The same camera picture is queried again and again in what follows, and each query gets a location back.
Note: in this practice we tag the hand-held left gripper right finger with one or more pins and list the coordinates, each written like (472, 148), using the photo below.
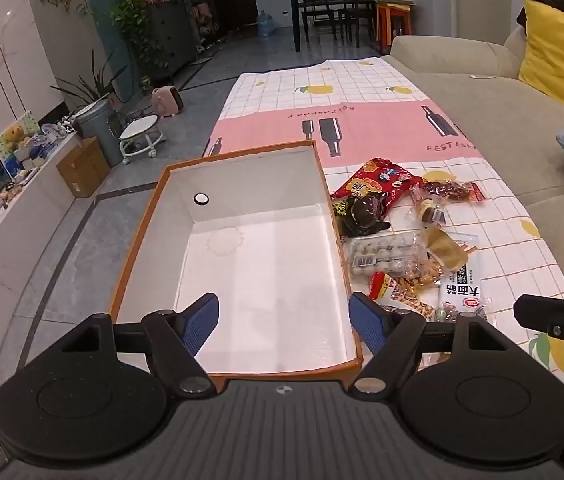
(366, 325)

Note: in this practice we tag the spiky green plant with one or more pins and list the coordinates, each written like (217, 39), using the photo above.
(89, 85)

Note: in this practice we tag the small cluttered shelf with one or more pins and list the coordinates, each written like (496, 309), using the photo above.
(204, 20)

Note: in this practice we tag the clear packet of orange beans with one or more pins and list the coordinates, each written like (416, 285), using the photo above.
(407, 290)

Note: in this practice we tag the clear quail egg packet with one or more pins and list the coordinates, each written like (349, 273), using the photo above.
(384, 252)

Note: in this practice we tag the white low counter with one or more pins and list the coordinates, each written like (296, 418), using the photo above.
(22, 220)

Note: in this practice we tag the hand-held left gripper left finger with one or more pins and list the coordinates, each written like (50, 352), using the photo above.
(203, 321)

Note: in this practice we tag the dark glossy snack packet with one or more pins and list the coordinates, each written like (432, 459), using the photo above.
(362, 215)

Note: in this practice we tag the grey bin planter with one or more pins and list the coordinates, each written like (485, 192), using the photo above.
(97, 130)

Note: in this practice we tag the black dining chair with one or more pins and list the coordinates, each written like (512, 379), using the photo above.
(359, 10)

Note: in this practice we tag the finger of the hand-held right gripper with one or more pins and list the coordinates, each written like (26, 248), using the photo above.
(562, 312)

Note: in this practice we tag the golden brown pouch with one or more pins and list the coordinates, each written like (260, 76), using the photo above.
(444, 250)

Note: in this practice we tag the small clear packet brown snack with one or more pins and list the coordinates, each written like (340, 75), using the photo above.
(432, 212)

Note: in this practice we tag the plush toy picture card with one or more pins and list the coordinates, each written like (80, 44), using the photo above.
(14, 135)

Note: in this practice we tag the yellow pillow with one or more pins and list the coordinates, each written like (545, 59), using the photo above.
(562, 55)

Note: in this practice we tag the blue water jug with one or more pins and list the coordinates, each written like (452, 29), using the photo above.
(265, 24)

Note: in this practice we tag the red-edged spicy jerky packet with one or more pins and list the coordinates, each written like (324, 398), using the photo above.
(449, 191)

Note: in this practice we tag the cardboard box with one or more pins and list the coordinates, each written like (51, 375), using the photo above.
(82, 167)

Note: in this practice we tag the pink heater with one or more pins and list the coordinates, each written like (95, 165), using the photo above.
(168, 101)

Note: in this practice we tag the orange stool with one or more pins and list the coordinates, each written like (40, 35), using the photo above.
(393, 25)

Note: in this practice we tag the dark grey cabinet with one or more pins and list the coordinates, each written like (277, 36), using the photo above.
(174, 40)

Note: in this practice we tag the white round wheeled stool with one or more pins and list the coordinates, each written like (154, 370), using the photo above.
(139, 130)

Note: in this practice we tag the pink and white printed tablecloth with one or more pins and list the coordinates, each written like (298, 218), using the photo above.
(362, 110)

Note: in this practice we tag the leafy green plant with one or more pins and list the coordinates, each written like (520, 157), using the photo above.
(137, 20)

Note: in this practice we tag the white noodle packet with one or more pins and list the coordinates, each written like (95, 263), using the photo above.
(462, 285)

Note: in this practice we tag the red snack bag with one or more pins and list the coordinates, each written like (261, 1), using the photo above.
(377, 177)

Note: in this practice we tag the beige sofa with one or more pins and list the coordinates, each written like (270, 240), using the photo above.
(462, 105)

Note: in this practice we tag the orange box with white inside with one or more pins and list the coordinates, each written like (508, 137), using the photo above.
(262, 260)

